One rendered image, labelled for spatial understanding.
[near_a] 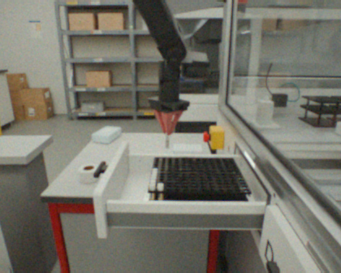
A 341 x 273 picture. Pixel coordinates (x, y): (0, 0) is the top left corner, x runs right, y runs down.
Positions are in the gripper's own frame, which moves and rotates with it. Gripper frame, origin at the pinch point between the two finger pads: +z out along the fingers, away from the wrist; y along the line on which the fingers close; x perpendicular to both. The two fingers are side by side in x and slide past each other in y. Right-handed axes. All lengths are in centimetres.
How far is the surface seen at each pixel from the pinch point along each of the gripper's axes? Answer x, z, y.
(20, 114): -57, 104, 445
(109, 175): 21.9, 3.7, -4.6
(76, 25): -146, -49, 370
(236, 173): -3.7, 6.0, -20.6
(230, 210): 7.8, 7.7, -26.4
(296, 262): 15.9, 3.1, -41.3
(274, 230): 10.5, 4.6, -36.1
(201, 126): -64, 22, 37
